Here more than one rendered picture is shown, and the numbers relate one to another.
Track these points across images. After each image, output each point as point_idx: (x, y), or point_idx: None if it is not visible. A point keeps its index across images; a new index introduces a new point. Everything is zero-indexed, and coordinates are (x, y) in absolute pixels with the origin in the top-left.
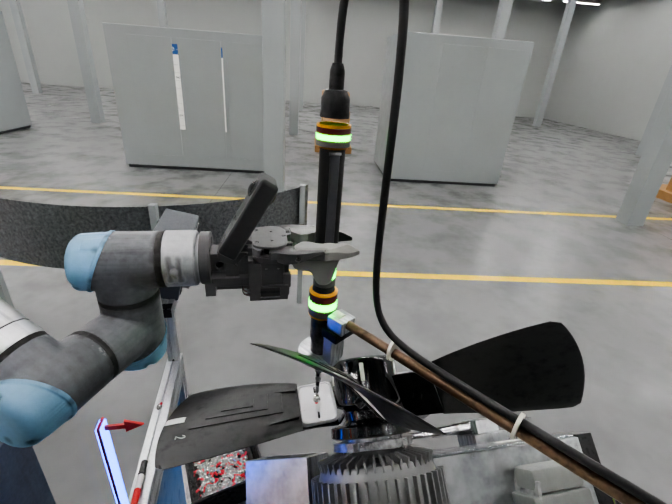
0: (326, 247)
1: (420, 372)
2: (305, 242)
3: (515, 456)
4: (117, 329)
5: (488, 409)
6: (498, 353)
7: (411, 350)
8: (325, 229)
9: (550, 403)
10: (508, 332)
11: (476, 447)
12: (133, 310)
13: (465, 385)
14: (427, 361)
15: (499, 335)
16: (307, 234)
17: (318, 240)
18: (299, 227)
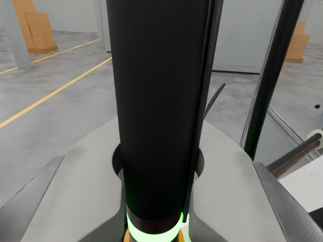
0: (230, 152)
1: (281, 174)
2: (202, 201)
3: (197, 175)
4: None
5: (310, 146)
6: None
7: (272, 166)
8: (193, 115)
9: None
10: (208, 109)
11: (192, 192)
12: None
13: (302, 147)
14: (282, 160)
15: (205, 115)
16: (121, 185)
17: (176, 163)
18: (39, 203)
